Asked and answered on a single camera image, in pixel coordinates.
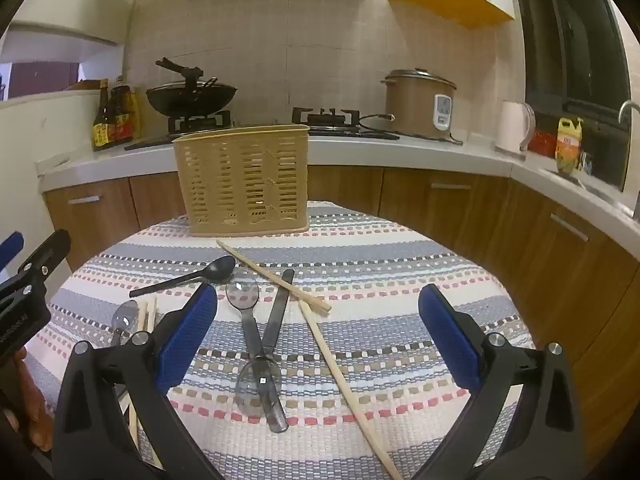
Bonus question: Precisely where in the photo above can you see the yellow sauce bottle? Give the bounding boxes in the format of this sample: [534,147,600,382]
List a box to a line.
[127,87,142,138]

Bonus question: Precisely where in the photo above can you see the wooden base cabinets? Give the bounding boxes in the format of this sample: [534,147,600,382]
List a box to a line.
[42,165,640,461]

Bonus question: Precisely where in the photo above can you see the white appliance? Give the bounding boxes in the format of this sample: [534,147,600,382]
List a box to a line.
[0,90,108,271]

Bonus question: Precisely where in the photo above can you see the black plastic spoon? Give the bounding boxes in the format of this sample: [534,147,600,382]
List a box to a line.
[129,255,236,298]

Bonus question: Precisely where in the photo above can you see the beige plastic utensil basket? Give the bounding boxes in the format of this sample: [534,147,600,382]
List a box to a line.
[172,124,311,237]

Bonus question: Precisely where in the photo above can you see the black power cable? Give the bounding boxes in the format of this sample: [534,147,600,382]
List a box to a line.
[357,114,463,146]

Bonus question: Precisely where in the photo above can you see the dark purple door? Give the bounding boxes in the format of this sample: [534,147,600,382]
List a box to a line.
[10,62,81,96]

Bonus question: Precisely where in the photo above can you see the wok lid with black handle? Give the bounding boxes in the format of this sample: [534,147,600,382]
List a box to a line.
[155,57,218,92]

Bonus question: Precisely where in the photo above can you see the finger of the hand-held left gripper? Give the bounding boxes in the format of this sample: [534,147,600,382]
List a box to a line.
[0,231,25,271]
[0,230,72,311]

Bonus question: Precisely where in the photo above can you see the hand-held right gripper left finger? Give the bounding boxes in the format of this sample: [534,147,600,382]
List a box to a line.
[52,282,221,480]

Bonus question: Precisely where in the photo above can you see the white electric kettle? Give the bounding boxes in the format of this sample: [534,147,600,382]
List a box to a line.
[496,100,536,155]

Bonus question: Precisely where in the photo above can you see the person's left hand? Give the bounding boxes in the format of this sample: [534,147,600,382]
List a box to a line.
[14,347,55,453]

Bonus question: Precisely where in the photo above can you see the red packet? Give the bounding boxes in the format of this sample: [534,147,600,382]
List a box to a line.
[527,130,560,158]

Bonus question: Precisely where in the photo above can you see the metal sink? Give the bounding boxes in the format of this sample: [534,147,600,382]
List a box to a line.
[542,167,640,213]

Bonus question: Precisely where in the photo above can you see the dark sauce bottle red label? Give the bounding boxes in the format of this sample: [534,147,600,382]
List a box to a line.
[111,76,135,143]

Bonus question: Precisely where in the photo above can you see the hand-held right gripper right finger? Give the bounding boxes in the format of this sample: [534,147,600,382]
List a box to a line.
[410,284,586,480]

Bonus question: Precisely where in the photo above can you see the black wok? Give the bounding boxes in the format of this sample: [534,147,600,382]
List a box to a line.
[146,82,238,117]

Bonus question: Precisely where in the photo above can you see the brown rice cooker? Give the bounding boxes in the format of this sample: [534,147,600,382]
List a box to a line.
[381,69,457,140]

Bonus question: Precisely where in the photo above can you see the clear grey plastic spoon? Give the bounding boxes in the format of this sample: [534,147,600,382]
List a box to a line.
[235,269,296,416]
[225,279,290,433]
[109,300,140,346]

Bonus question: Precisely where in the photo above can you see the yellow oil bottle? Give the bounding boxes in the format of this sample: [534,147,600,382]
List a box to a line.
[556,117,585,175]

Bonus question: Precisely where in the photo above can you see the dark soy sauce bottle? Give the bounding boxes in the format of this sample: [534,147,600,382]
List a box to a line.
[92,79,115,151]

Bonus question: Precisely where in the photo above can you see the striped woven tablecloth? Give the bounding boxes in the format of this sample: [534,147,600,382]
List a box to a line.
[25,200,538,480]

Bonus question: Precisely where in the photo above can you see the black glass gas stove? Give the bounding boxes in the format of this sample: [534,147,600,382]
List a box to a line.
[124,107,401,152]

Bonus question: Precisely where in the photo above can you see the dark window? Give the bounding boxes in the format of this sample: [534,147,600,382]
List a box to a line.
[510,0,632,193]

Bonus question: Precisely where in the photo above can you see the white wall cabinet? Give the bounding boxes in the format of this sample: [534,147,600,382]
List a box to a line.
[0,20,126,63]

